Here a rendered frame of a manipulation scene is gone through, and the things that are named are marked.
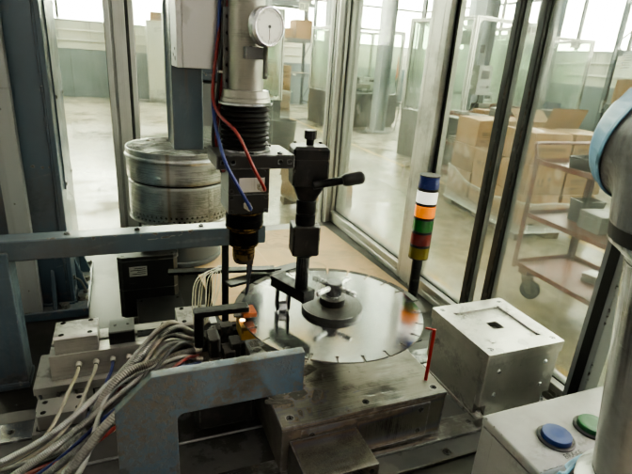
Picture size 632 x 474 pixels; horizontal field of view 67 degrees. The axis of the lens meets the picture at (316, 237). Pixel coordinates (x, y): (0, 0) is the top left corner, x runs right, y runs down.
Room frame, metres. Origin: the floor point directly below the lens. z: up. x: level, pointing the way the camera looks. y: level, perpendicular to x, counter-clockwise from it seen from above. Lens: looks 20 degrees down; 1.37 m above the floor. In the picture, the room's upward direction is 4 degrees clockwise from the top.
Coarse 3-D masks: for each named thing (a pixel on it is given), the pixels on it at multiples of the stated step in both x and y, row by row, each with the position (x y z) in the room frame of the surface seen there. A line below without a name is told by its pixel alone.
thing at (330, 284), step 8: (320, 280) 0.79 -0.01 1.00; (328, 280) 0.78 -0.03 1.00; (336, 280) 0.78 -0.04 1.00; (344, 280) 0.79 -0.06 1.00; (328, 288) 0.76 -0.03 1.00; (336, 288) 0.76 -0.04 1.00; (344, 288) 0.76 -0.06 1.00; (328, 296) 0.76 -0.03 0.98; (336, 296) 0.76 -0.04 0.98; (352, 296) 0.74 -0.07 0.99
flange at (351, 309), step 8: (320, 296) 0.77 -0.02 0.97; (344, 296) 0.78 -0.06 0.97; (304, 304) 0.77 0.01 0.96; (312, 304) 0.77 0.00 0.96; (320, 304) 0.77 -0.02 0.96; (328, 304) 0.75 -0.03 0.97; (336, 304) 0.75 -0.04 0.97; (344, 304) 0.77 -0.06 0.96; (352, 304) 0.78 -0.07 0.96; (360, 304) 0.78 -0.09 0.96; (304, 312) 0.75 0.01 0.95; (312, 312) 0.74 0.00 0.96; (320, 312) 0.74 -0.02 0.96; (328, 312) 0.74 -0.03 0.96; (336, 312) 0.74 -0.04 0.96; (344, 312) 0.74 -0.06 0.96; (352, 312) 0.75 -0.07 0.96; (360, 312) 0.75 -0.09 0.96; (320, 320) 0.72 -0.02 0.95; (328, 320) 0.72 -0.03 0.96; (336, 320) 0.72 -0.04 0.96; (344, 320) 0.72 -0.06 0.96; (352, 320) 0.73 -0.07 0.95
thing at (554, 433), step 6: (546, 426) 0.55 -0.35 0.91; (552, 426) 0.55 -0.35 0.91; (558, 426) 0.55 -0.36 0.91; (546, 432) 0.54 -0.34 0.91; (552, 432) 0.54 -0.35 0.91; (558, 432) 0.54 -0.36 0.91; (564, 432) 0.54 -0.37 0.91; (546, 438) 0.53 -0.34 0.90; (552, 438) 0.53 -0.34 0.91; (558, 438) 0.53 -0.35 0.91; (564, 438) 0.53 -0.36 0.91; (570, 438) 0.53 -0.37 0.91; (552, 444) 0.52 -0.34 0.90; (558, 444) 0.52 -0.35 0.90; (564, 444) 0.52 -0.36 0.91; (570, 444) 0.52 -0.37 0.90
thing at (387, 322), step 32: (256, 288) 0.83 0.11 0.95; (320, 288) 0.85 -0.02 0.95; (352, 288) 0.86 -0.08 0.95; (384, 288) 0.87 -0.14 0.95; (256, 320) 0.71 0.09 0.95; (288, 320) 0.72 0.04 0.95; (384, 320) 0.74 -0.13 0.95; (416, 320) 0.75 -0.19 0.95; (320, 352) 0.63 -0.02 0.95; (352, 352) 0.64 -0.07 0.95
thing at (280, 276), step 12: (300, 264) 0.71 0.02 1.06; (276, 276) 0.75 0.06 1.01; (288, 276) 0.76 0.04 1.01; (300, 276) 0.71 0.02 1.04; (276, 288) 0.75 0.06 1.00; (288, 288) 0.73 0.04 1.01; (300, 288) 0.71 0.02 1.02; (312, 288) 0.72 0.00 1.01; (276, 300) 0.74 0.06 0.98; (288, 300) 0.75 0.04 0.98; (300, 300) 0.70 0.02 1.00
